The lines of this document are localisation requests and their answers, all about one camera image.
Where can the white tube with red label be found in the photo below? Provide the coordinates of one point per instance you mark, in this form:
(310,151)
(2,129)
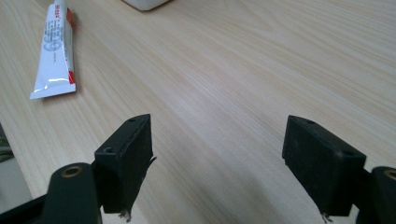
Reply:
(56,53)

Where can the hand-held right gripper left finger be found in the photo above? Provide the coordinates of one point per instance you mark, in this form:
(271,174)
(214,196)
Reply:
(124,161)

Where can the white plastic storage box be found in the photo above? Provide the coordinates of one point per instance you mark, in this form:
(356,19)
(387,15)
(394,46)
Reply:
(144,3)

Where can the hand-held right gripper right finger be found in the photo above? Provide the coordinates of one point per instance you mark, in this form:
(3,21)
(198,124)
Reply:
(320,168)

